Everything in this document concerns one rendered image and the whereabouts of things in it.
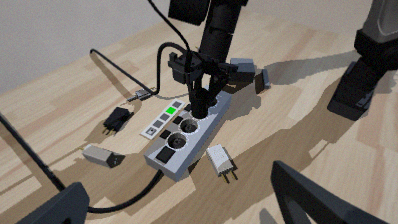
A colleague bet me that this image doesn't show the black two-pin plug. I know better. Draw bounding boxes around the black two-pin plug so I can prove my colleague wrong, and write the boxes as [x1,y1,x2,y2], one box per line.
[102,107,130,135]

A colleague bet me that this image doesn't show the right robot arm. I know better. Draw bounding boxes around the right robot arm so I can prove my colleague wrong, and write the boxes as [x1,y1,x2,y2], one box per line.
[168,0,398,112]

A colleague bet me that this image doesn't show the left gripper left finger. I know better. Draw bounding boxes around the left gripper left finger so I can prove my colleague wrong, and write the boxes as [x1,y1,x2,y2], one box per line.
[15,182,90,224]

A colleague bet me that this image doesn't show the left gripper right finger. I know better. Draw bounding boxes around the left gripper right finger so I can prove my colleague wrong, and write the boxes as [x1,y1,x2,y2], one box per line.
[271,160,389,224]

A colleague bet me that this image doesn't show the white diagram card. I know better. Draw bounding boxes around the white diagram card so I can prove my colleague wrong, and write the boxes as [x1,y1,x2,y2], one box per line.
[140,98,186,140]

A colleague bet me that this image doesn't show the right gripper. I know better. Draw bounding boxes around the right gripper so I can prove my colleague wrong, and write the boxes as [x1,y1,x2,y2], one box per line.
[175,26,239,109]

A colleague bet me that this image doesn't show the white power adapter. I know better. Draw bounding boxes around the white power adapter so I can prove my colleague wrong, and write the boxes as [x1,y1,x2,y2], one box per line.
[78,144,117,169]
[206,144,235,183]

